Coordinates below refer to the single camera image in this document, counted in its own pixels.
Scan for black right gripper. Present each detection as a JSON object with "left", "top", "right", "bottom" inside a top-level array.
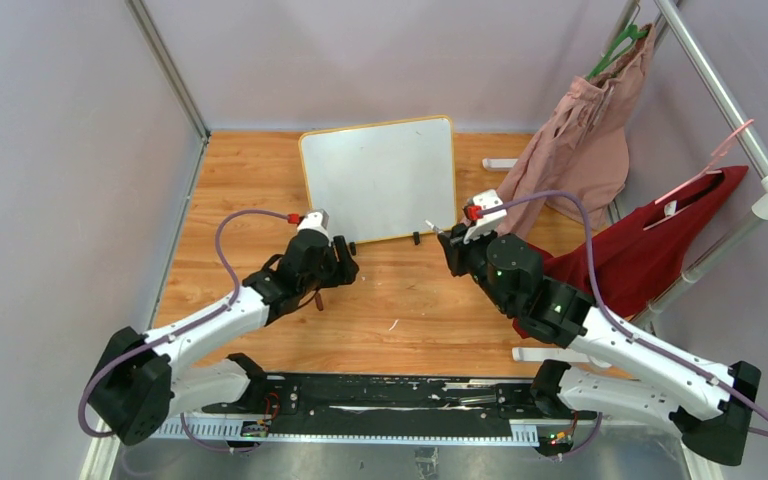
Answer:
[{"left": 439, "top": 220, "right": 514, "bottom": 315}]

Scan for white marker pen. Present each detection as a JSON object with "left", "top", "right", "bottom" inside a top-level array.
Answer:
[{"left": 424, "top": 219, "right": 442, "bottom": 235}]

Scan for yellow framed whiteboard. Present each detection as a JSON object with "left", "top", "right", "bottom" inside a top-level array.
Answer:
[{"left": 298, "top": 115, "right": 460, "bottom": 244}]

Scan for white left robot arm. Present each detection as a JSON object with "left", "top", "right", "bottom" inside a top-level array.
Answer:
[{"left": 79, "top": 229, "right": 359, "bottom": 446}]

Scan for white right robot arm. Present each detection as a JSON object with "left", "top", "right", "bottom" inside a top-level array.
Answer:
[{"left": 435, "top": 223, "right": 761, "bottom": 466}]

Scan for white whiteboard eraser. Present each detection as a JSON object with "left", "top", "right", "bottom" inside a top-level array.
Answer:
[{"left": 482, "top": 158, "right": 517, "bottom": 172}]

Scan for pink hanging garment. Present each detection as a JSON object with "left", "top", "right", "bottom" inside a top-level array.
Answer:
[{"left": 496, "top": 23, "right": 657, "bottom": 230}]

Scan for red hanging garment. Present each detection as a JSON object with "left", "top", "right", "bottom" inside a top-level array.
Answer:
[{"left": 509, "top": 165, "right": 751, "bottom": 340}]

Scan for pink clothes hanger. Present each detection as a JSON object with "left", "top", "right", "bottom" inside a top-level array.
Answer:
[{"left": 654, "top": 118, "right": 754, "bottom": 204}]

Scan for green clothes hanger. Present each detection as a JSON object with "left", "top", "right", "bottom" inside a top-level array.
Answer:
[{"left": 585, "top": 23, "right": 649, "bottom": 81}]

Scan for metal clothes rack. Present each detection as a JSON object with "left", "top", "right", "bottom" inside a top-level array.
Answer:
[{"left": 511, "top": 0, "right": 768, "bottom": 371}]

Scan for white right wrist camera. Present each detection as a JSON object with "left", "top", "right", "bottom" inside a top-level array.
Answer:
[{"left": 463, "top": 189, "right": 507, "bottom": 243}]

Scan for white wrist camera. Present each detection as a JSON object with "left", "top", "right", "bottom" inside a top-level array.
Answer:
[
  {"left": 463, "top": 189, "right": 507, "bottom": 243},
  {"left": 296, "top": 209, "right": 331, "bottom": 240}
]

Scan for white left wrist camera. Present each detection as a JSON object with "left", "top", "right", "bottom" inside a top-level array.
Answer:
[{"left": 296, "top": 209, "right": 331, "bottom": 240}]

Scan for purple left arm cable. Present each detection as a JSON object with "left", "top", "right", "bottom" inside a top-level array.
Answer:
[{"left": 76, "top": 208, "right": 303, "bottom": 455}]

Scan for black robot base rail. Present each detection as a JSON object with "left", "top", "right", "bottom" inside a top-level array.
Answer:
[{"left": 95, "top": 370, "right": 707, "bottom": 458}]

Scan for aluminium corner frame post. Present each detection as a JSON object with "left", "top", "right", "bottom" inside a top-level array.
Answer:
[{"left": 124, "top": 0, "right": 211, "bottom": 145}]

